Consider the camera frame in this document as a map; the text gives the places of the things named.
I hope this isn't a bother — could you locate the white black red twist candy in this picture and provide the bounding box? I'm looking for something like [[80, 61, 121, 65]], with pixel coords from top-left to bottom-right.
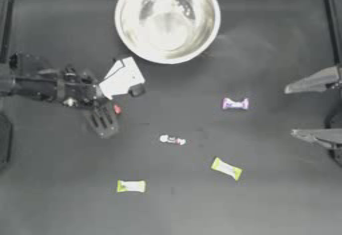
[[159, 133, 188, 146]]

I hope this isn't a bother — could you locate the steel bowl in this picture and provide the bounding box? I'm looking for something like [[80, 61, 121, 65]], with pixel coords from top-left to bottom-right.
[[113, 0, 221, 65]]

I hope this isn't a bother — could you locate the purple candy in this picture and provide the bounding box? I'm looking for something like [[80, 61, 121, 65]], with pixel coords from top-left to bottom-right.
[[220, 97, 249, 111]]

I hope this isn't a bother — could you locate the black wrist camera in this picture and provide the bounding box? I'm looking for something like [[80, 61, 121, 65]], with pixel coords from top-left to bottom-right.
[[127, 83, 147, 98]]

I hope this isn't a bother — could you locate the green white candy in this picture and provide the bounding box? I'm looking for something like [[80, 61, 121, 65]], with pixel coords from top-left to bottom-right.
[[209, 156, 244, 182], [116, 179, 147, 194]]

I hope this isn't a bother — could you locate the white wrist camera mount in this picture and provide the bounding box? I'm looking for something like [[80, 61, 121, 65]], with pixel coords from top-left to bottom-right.
[[97, 56, 147, 101]]

